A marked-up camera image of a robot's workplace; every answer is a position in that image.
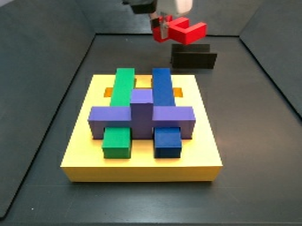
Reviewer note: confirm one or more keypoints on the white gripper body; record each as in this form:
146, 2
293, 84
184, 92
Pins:
174, 7

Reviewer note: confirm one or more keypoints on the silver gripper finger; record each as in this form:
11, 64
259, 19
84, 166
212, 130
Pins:
164, 21
155, 22

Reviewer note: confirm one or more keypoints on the red E-shaped block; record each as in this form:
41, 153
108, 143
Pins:
182, 31

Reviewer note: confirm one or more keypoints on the yellow base board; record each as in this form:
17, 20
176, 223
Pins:
84, 164

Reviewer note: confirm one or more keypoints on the black angled stand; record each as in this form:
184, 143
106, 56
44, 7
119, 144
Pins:
192, 56

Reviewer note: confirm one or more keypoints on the purple cross block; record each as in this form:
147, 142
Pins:
142, 116

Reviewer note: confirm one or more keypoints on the blue long block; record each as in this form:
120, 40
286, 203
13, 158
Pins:
166, 136

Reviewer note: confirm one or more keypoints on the green long block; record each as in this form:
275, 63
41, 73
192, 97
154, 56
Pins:
116, 142

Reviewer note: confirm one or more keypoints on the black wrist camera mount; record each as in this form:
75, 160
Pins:
142, 6

